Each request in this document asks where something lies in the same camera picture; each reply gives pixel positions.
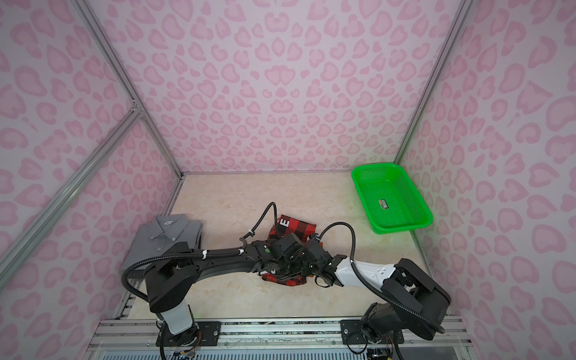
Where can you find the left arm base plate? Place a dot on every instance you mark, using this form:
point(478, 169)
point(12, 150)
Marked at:
point(204, 334)

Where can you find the aluminium diagonal frame bar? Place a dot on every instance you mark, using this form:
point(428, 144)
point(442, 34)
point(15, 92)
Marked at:
point(29, 239)

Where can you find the aluminium left corner post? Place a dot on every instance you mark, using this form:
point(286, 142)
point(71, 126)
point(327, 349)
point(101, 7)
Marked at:
point(96, 30)

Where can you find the folded grey shirt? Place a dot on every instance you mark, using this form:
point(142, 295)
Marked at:
point(160, 234)

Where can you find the aluminium corner frame post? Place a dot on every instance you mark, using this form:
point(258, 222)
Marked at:
point(464, 12)

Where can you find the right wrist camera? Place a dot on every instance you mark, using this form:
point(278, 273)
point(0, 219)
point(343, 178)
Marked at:
point(314, 246)

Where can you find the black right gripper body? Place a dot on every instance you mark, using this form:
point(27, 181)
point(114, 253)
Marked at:
point(312, 270)

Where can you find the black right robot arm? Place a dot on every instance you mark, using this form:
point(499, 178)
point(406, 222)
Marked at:
point(412, 300)

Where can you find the green plastic basket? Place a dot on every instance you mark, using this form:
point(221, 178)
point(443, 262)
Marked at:
point(390, 199)

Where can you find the red black plaid shirt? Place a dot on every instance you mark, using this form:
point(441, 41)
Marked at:
point(288, 225)

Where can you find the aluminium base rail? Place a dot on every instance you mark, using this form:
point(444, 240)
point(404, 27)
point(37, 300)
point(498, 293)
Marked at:
point(274, 338)

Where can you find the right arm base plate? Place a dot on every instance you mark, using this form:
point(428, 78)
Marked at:
point(357, 332)

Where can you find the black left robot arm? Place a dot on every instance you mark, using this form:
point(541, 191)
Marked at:
point(169, 279)

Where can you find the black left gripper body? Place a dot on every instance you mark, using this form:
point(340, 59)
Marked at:
point(290, 267)

